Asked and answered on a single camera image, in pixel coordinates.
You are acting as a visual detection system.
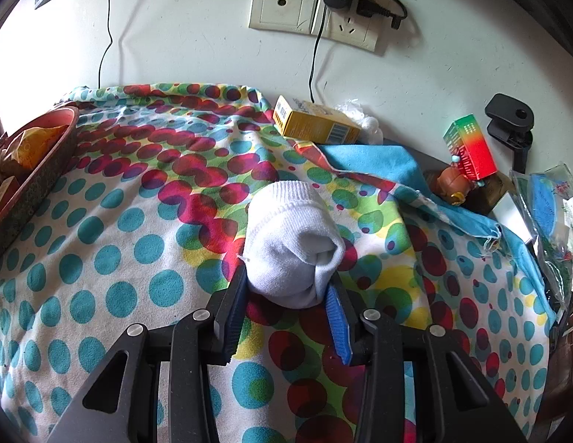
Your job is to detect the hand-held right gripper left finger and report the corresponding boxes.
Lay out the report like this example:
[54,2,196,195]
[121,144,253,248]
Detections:
[46,265,249,443]

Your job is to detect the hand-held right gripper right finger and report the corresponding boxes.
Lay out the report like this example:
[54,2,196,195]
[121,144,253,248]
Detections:
[324,272,529,443]

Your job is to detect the white sock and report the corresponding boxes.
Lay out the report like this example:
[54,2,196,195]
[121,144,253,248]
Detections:
[242,181,346,309]

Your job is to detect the red round basin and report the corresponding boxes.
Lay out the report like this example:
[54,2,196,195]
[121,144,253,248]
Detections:
[0,106,80,266]

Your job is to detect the small brown red box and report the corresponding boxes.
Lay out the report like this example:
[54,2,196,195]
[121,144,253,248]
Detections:
[0,176,18,215]

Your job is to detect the polka dot cloth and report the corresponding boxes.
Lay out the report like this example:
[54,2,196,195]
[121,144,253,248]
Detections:
[0,82,557,443]

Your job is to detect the blue cloth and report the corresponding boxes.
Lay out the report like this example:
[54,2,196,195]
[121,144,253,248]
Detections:
[314,143,557,328]

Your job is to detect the brown toy figure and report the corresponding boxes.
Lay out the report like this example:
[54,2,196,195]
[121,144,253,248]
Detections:
[434,157,485,206]

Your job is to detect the dark brown block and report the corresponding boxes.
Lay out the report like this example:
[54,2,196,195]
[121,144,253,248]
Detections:
[466,173,515,215]

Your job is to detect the white card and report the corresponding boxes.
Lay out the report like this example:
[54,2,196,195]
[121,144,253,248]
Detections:
[492,191,539,243]

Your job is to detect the small yellow box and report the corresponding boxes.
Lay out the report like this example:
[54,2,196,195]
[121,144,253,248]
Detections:
[272,95,362,145]

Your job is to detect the clear plastic wrap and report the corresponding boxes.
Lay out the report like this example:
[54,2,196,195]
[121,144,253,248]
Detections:
[335,99,384,145]

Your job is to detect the red green box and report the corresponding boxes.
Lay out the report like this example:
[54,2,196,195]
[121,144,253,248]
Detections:
[442,114,498,181]

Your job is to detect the clear plastic bag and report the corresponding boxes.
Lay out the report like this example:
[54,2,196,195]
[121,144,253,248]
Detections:
[510,161,573,315]

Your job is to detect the yellow snack packet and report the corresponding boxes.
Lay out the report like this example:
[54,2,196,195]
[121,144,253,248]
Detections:
[7,126,70,171]

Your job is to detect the black clamp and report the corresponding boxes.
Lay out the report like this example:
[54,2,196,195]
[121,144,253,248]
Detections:
[484,93,534,171]

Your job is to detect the black plug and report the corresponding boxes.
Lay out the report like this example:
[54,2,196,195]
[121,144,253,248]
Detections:
[355,0,407,31]

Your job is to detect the black charger cable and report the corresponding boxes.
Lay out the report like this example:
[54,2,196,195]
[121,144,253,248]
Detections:
[308,9,326,103]

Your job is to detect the white wall socket plate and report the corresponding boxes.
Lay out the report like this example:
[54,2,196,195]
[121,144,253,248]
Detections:
[248,0,389,56]

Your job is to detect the thin black cable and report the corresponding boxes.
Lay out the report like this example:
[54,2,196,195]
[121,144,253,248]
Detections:
[98,0,130,89]

